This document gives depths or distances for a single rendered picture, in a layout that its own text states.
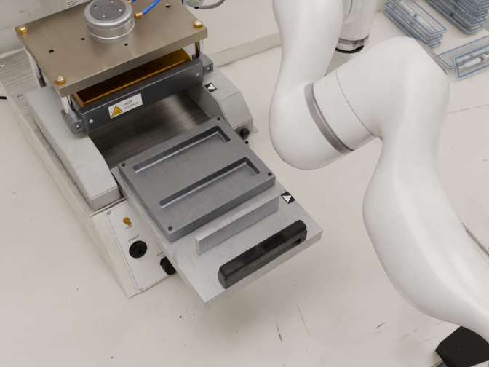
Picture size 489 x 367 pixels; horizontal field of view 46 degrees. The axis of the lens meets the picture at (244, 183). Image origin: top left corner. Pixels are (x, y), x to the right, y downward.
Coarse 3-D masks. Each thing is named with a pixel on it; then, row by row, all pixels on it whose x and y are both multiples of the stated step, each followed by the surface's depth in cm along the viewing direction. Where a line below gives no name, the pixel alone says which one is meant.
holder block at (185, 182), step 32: (192, 128) 99; (224, 128) 99; (128, 160) 94; (160, 160) 96; (192, 160) 94; (224, 160) 95; (256, 160) 95; (160, 192) 90; (192, 192) 92; (224, 192) 91; (256, 192) 93; (160, 224) 87; (192, 224) 88
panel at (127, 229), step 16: (112, 208) 97; (128, 208) 99; (112, 224) 98; (128, 224) 98; (128, 240) 101; (144, 240) 103; (128, 256) 102; (144, 256) 104; (160, 256) 106; (144, 272) 105; (160, 272) 107; (144, 288) 106
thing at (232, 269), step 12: (288, 228) 85; (300, 228) 85; (264, 240) 84; (276, 240) 84; (288, 240) 84; (300, 240) 87; (252, 252) 82; (264, 252) 83; (276, 252) 85; (228, 264) 81; (240, 264) 81; (252, 264) 82; (228, 276) 80
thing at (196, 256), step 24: (264, 192) 94; (144, 216) 90; (240, 216) 86; (264, 216) 91; (288, 216) 91; (168, 240) 88; (192, 240) 88; (216, 240) 86; (240, 240) 88; (312, 240) 90; (192, 264) 85; (216, 264) 86; (264, 264) 86; (192, 288) 84; (216, 288) 83; (240, 288) 86
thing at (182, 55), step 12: (156, 60) 100; (168, 60) 100; (180, 60) 100; (132, 72) 98; (144, 72) 98; (156, 72) 98; (96, 84) 96; (108, 84) 96; (120, 84) 96; (132, 84) 97; (72, 96) 98; (84, 96) 94; (96, 96) 94
